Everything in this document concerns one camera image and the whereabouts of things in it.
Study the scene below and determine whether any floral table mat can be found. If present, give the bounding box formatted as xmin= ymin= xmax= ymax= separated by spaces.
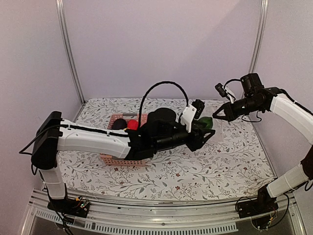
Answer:
xmin=45 ymin=97 xmax=278 ymax=203

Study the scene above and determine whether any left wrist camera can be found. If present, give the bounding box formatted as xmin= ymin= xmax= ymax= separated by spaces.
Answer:
xmin=179 ymin=99 xmax=205 ymax=133

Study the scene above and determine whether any left black camera cable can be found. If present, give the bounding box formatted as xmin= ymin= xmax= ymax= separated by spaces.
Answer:
xmin=138 ymin=81 xmax=189 ymax=128

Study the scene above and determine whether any black camera cable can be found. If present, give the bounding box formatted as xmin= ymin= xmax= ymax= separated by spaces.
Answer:
xmin=138 ymin=81 xmax=189 ymax=128
xmin=224 ymin=78 xmax=243 ymax=86

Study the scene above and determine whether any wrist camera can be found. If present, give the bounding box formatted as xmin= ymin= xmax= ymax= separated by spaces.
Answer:
xmin=179 ymin=99 xmax=205 ymax=133
xmin=215 ymin=83 xmax=236 ymax=103

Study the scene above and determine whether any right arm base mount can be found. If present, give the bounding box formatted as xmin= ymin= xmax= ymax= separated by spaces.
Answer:
xmin=235 ymin=185 xmax=278 ymax=218

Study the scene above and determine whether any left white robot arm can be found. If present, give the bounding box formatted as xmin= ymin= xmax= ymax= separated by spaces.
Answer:
xmin=31 ymin=108 xmax=215 ymax=212

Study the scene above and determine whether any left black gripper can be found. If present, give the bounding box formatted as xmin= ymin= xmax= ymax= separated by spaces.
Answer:
xmin=154 ymin=122 xmax=216 ymax=153

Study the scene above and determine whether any aluminium corner post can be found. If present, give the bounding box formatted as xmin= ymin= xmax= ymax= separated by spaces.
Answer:
xmin=55 ymin=0 xmax=86 ymax=105
xmin=241 ymin=0 xmax=269 ymax=103

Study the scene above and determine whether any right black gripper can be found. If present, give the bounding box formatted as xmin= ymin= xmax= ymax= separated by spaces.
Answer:
xmin=212 ymin=95 xmax=263 ymax=122

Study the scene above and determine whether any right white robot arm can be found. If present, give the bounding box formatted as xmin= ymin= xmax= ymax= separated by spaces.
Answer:
xmin=213 ymin=73 xmax=313 ymax=213

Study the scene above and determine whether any right black camera cable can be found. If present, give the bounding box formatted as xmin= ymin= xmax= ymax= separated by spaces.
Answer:
xmin=224 ymin=78 xmax=243 ymax=86

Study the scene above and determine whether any green toy pepper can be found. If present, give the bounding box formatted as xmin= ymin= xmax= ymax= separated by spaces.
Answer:
xmin=198 ymin=117 xmax=213 ymax=129

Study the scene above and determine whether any pink plastic basket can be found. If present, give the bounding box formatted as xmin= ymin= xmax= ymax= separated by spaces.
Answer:
xmin=99 ymin=113 xmax=147 ymax=166

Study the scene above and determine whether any clear zip top bag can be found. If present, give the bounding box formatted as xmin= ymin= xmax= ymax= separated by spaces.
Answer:
xmin=195 ymin=100 xmax=233 ymax=145

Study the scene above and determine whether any red toy fruit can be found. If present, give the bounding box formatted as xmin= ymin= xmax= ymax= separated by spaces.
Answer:
xmin=127 ymin=119 xmax=139 ymax=130

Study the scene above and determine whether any dark purple toy eggplant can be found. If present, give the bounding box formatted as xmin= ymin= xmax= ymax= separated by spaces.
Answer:
xmin=112 ymin=118 xmax=127 ymax=130

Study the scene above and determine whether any aluminium front rail frame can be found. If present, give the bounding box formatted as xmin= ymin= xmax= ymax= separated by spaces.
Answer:
xmin=21 ymin=189 xmax=307 ymax=235

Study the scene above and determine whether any left aluminium corner post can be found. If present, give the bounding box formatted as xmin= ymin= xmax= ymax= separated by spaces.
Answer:
xmin=55 ymin=0 xmax=86 ymax=105

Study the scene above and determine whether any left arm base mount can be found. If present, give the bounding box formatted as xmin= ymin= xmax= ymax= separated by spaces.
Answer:
xmin=47 ymin=185 xmax=90 ymax=218

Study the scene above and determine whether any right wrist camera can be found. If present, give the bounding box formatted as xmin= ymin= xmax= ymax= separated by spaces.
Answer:
xmin=215 ymin=83 xmax=236 ymax=103

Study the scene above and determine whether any right aluminium corner post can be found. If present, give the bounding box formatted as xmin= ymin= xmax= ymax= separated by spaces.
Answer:
xmin=241 ymin=0 xmax=269 ymax=103

